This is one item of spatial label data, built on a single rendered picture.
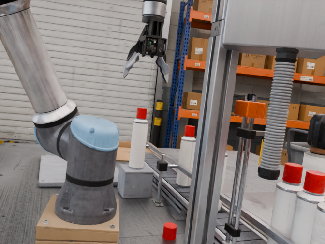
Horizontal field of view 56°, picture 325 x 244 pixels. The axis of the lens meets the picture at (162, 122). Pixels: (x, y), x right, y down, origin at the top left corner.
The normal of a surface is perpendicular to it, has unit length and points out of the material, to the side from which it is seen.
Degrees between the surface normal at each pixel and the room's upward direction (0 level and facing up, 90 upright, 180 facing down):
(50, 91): 97
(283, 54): 90
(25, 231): 0
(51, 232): 90
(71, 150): 90
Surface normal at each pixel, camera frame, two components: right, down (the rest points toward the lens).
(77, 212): 0.01, -0.17
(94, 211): 0.48, -0.11
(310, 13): -0.26, 0.08
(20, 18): 0.70, 0.22
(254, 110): 0.34, 0.15
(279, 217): -0.69, 0.01
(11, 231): 0.11, -0.99
